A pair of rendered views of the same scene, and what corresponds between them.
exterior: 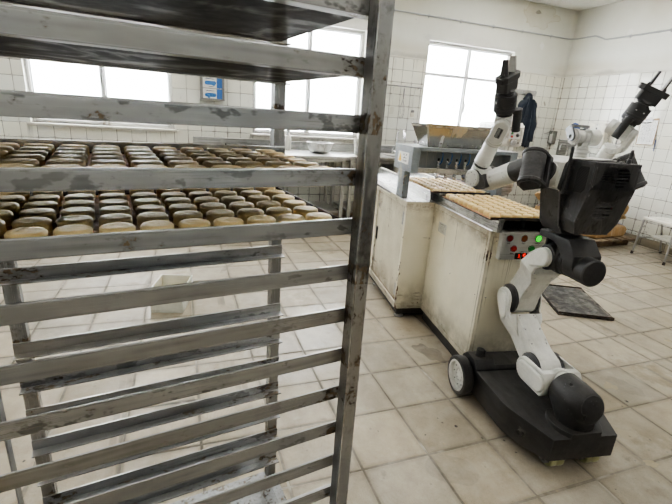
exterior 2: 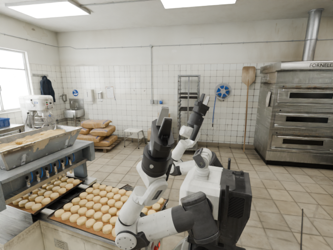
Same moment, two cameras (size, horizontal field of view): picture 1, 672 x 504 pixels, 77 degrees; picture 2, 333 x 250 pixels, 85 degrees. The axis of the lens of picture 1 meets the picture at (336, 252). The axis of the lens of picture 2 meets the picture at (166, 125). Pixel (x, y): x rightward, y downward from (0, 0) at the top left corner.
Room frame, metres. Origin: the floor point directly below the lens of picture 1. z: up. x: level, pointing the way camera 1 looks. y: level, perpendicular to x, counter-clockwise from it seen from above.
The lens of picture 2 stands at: (1.53, -0.21, 1.66)
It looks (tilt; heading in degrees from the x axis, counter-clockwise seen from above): 13 degrees down; 301
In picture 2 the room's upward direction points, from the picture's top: straight up
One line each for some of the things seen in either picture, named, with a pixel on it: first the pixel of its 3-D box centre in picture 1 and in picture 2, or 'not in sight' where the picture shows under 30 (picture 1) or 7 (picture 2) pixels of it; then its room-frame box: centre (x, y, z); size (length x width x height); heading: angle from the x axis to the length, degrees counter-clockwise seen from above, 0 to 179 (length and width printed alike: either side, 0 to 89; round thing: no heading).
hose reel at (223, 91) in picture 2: not in sight; (221, 105); (2.72, -4.79, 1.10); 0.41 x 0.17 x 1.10; 21
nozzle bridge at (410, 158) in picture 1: (451, 173); (41, 176); (2.90, -0.75, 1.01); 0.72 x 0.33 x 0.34; 102
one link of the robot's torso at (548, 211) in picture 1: (581, 191); (214, 201); (1.74, -0.99, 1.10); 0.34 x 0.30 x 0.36; 101
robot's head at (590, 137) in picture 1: (584, 140); (203, 160); (1.80, -0.98, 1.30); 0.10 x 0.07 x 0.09; 101
